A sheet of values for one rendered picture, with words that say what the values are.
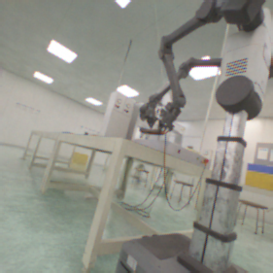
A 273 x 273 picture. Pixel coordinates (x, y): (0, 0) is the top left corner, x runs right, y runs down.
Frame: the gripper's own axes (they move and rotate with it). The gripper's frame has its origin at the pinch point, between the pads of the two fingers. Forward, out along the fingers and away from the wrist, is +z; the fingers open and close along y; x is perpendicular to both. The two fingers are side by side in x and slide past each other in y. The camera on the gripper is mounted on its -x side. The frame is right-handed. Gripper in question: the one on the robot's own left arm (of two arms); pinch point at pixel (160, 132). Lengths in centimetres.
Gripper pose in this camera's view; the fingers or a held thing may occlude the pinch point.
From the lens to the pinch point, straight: 117.1
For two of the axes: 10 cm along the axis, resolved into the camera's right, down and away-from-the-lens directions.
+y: -6.6, -2.7, -7.0
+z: -5.7, 7.8, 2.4
